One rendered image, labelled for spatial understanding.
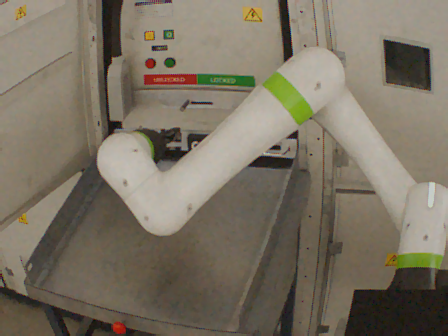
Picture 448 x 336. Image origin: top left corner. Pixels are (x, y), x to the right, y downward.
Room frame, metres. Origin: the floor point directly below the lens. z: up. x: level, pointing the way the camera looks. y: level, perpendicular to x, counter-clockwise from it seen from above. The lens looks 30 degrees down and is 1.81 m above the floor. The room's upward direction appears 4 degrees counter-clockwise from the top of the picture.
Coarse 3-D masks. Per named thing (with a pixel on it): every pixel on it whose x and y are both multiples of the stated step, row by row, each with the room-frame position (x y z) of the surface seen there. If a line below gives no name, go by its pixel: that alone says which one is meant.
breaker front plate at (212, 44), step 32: (128, 0) 1.78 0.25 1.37; (192, 0) 1.73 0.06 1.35; (224, 0) 1.70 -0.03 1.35; (256, 0) 1.67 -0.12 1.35; (128, 32) 1.78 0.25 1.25; (160, 32) 1.75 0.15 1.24; (192, 32) 1.73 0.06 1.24; (224, 32) 1.70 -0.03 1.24; (256, 32) 1.68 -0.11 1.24; (128, 64) 1.78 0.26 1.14; (160, 64) 1.76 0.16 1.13; (192, 64) 1.73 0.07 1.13; (224, 64) 1.70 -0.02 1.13; (256, 64) 1.68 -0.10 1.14; (160, 128) 1.76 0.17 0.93; (192, 128) 1.73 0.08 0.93
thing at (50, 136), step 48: (0, 0) 1.51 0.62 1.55; (48, 0) 1.64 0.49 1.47; (0, 48) 1.51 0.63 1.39; (48, 48) 1.67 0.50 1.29; (0, 96) 1.47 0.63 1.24; (48, 96) 1.66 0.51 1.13; (0, 144) 1.47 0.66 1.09; (48, 144) 1.64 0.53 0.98; (0, 192) 1.43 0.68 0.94; (48, 192) 1.58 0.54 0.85
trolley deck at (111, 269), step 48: (240, 192) 1.52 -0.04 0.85; (96, 240) 1.33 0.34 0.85; (144, 240) 1.33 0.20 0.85; (192, 240) 1.33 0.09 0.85; (240, 240) 1.31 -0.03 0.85; (288, 240) 1.29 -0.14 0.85; (48, 288) 1.10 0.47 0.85; (96, 288) 1.12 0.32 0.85; (144, 288) 1.13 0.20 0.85; (192, 288) 1.13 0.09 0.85; (240, 288) 1.12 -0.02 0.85
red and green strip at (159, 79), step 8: (144, 80) 1.77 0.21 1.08; (152, 80) 1.76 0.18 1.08; (160, 80) 1.76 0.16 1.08; (168, 80) 1.75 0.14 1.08; (176, 80) 1.74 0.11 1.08; (184, 80) 1.74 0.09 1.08; (192, 80) 1.73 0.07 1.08; (200, 80) 1.72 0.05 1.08; (208, 80) 1.72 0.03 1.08; (216, 80) 1.71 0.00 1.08; (224, 80) 1.70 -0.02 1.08; (232, 80) 1.70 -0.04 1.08; (240, 80) 1.69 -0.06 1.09; (248, 80) 1.69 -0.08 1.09
